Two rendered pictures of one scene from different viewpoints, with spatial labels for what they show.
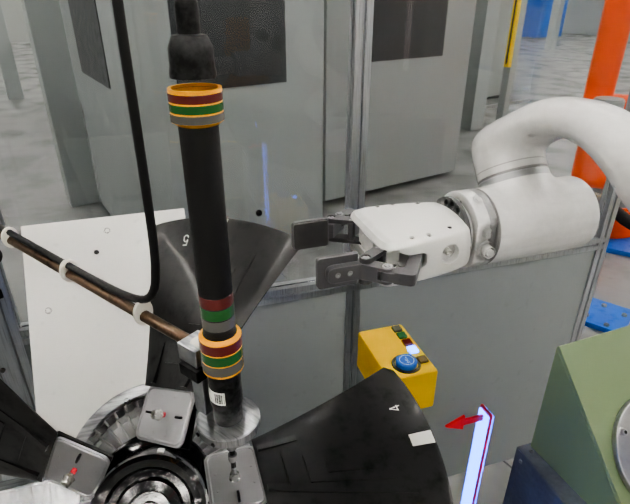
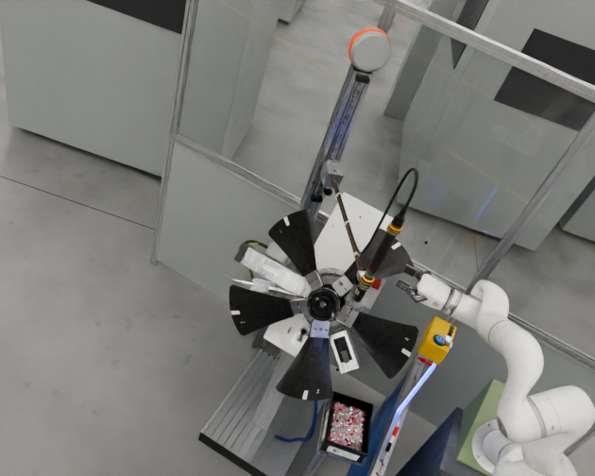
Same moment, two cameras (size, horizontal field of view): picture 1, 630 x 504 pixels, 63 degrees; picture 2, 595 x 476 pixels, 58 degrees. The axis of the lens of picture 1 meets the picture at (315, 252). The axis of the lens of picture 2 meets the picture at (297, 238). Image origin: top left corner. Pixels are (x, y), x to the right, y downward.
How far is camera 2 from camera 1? 131 cm
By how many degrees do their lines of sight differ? 28
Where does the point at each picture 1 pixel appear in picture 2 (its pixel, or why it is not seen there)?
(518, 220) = (463, 311)
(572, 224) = not seen: hidden behind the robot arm
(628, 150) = (483, 312)
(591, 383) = (494, 400)
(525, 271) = (574, 367)
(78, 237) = (358, 208)
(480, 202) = (456, 297)
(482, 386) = not seen: hidden behind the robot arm
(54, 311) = (334, 227)
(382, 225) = (425, 283)
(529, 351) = not seen: hidden behind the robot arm
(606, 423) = (485, 416)
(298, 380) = (410, 319)
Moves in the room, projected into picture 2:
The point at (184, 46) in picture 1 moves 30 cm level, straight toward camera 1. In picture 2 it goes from (397, 219) to (356, 270)
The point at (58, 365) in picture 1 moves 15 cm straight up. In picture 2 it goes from (324, 245) to (335, 218)
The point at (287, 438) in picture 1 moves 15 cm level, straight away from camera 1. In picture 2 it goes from (369, 319) to (389, 300)
